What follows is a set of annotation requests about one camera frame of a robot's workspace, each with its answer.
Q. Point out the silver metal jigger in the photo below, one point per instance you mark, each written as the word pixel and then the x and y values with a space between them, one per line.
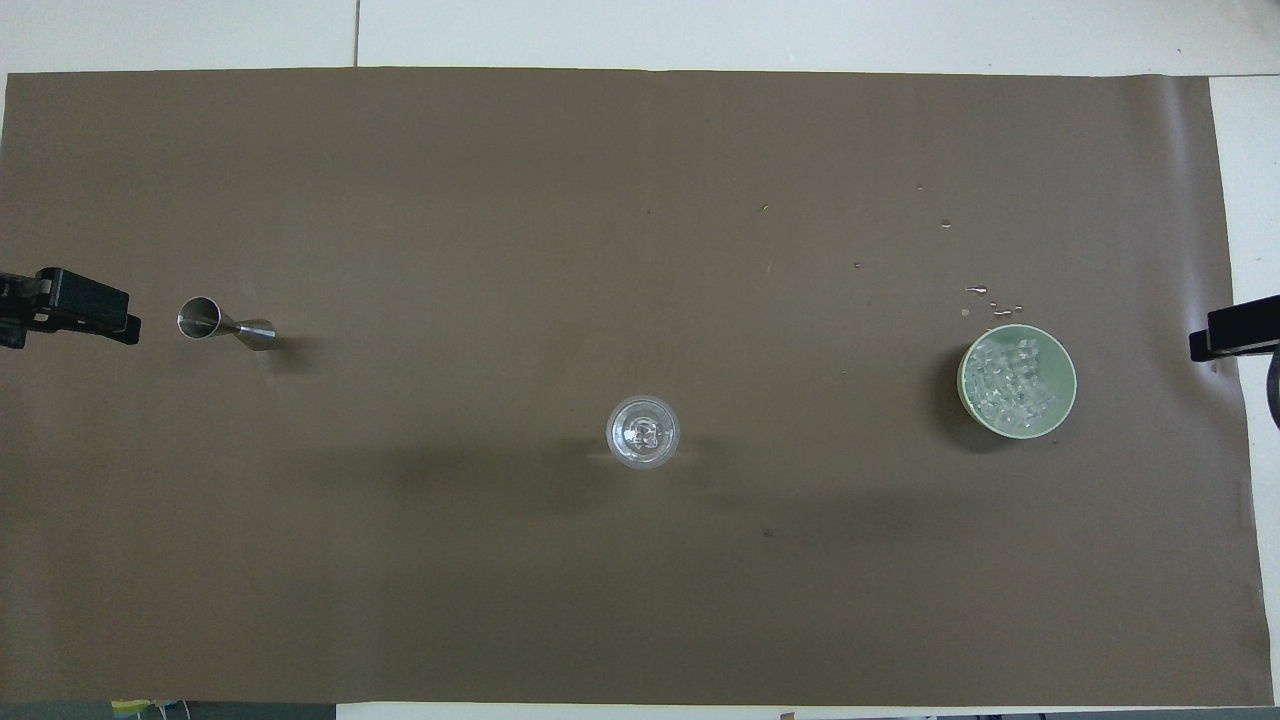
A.
pixel 215 323

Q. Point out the clear drinking glass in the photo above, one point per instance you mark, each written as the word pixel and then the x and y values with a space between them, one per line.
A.
pixel 642 432

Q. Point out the green bowl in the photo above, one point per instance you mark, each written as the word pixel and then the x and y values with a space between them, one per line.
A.
pixel 1062 395

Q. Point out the clear ice cubes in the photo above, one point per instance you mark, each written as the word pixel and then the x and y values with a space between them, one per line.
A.
pixel 1012 385

